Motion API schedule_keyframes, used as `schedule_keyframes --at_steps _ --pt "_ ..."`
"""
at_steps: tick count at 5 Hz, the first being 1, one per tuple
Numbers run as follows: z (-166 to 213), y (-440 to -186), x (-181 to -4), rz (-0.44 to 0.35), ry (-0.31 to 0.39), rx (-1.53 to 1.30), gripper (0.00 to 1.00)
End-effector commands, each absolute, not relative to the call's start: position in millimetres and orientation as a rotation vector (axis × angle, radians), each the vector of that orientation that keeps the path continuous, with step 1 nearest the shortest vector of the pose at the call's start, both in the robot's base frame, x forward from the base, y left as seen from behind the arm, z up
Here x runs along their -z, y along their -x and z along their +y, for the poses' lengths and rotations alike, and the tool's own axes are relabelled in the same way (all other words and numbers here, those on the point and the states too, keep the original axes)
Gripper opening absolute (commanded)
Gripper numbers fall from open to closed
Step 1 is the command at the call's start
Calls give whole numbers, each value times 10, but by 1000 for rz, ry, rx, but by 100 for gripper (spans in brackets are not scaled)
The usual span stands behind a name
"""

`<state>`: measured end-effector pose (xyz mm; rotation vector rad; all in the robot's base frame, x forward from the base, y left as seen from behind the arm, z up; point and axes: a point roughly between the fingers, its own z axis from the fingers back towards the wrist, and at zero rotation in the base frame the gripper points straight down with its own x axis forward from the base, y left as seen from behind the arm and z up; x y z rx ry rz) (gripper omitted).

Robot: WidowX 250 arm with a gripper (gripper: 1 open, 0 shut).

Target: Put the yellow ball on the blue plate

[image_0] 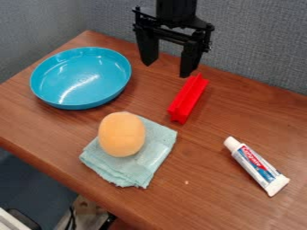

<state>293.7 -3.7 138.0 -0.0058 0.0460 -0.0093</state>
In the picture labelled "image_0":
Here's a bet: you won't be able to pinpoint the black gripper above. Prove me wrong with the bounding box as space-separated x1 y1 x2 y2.
134 0 215 77

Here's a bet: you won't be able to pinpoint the blue plastic plate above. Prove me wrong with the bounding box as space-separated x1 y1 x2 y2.
30 47 132 110

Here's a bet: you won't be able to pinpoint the red plastic block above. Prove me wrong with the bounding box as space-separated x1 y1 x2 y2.
169 74 209 124

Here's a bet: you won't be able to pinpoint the light blue folded cloth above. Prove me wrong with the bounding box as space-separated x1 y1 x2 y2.
79 116 178 189

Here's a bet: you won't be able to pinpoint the white toothpaste tube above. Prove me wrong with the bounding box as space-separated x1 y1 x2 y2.
223 137 290 197

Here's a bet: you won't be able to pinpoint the items under table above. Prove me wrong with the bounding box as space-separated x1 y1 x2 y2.
0 196 118 230

